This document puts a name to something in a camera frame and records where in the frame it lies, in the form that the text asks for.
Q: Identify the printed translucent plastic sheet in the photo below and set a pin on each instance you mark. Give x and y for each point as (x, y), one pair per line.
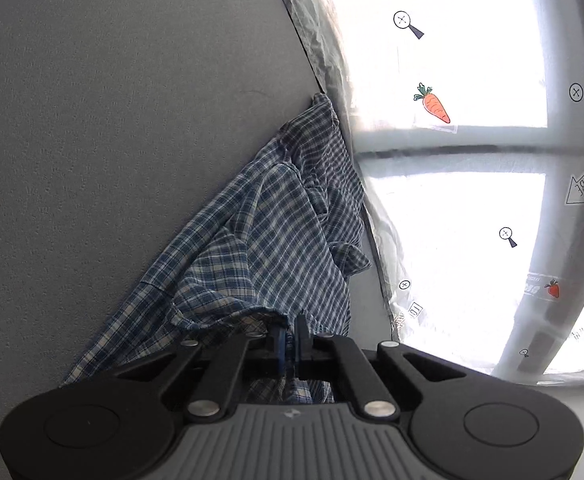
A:
(451, 200)

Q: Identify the blue plaid button shirt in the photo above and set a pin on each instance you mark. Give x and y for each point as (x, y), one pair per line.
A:
(252, 240)

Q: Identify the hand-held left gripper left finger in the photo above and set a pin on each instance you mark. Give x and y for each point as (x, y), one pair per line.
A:
(283, 356)

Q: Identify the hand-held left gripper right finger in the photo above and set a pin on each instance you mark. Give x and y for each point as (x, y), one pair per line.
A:
(298, 355)

